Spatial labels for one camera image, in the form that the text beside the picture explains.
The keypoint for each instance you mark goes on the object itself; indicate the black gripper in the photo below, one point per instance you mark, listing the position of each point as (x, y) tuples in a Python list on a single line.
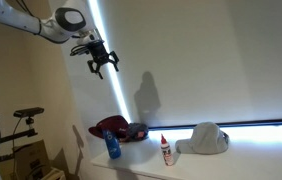
[(99, 51)]

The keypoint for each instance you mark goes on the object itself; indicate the maroon baseball cap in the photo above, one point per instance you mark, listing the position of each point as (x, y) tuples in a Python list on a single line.
[(114, 125)]

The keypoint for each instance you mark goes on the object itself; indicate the green blue drink can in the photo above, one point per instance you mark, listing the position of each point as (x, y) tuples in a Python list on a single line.
[(112, 146)]

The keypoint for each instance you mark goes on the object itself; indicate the white glue bottle red tip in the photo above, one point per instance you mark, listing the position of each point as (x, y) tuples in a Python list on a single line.
[(167, 153)]

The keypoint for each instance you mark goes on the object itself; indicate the light grey baseball cap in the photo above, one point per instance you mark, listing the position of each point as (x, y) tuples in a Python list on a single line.
[(204, 138)]

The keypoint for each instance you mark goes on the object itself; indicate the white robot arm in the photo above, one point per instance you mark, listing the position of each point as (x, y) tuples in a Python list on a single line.
[(24, 20)]

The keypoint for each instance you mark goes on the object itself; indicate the cardboard box with print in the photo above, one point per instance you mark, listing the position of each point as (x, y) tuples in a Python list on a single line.
[(31, 156)]

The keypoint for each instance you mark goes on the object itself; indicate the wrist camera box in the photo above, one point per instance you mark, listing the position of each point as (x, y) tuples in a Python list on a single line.
[(79, 50)]

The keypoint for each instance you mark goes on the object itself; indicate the black camera on stand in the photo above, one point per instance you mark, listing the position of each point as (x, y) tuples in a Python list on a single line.
[(29, 112)]

